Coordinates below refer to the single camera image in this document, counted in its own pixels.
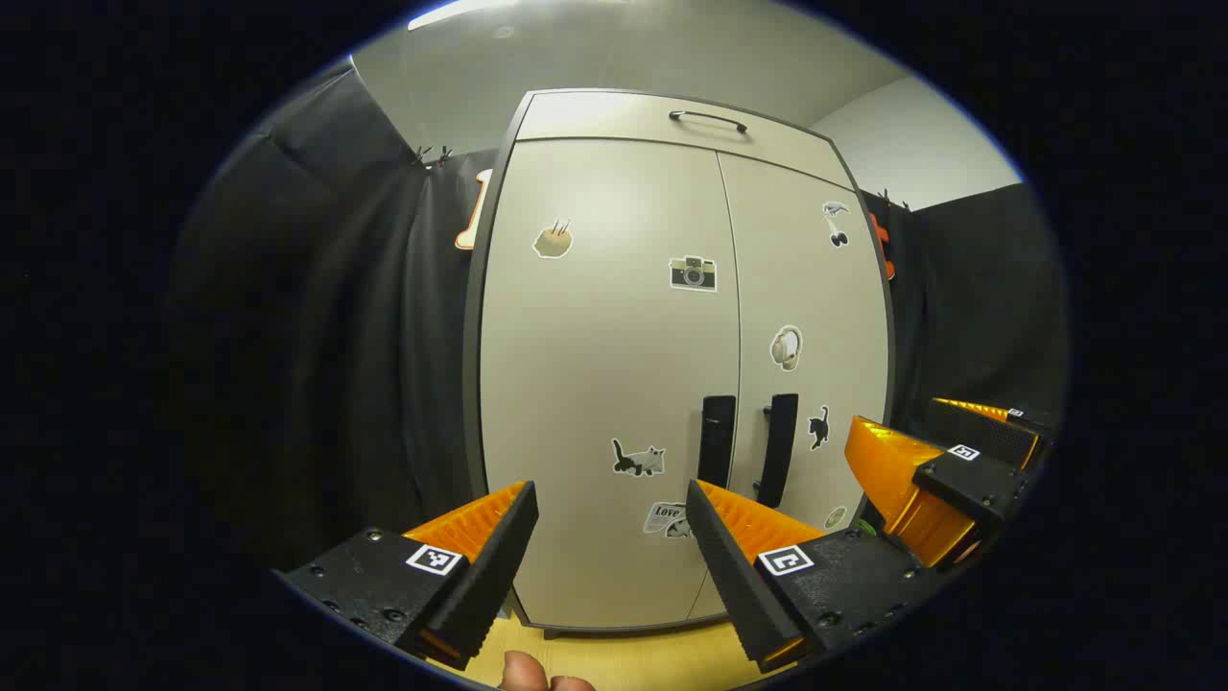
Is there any black door handle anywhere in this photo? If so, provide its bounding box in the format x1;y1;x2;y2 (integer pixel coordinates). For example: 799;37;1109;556
697;394;738;488
756;393;799;510

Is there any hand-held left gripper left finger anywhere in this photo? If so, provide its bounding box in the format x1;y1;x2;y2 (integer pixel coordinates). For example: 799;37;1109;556
273;480;540;671

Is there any grey double-door shoe cabinet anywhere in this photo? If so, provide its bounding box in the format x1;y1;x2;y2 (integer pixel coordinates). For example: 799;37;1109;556
463;88;898;639

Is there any grey cabinet drawer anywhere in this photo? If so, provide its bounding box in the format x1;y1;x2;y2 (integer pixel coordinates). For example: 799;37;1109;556
516;91;855;190

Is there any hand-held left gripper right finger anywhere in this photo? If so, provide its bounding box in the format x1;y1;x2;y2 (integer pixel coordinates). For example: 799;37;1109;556
685;478;946;673

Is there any black backdrop cloth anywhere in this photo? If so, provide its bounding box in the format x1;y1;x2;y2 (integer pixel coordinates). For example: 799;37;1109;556
163;62;1071;577

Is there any grey cabinet door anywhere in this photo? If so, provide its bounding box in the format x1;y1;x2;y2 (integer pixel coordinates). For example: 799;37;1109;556
689;152;891;623
480;137;742;630

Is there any black drawer handle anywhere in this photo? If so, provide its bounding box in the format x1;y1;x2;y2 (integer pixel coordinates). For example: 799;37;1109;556
669;109;749;134

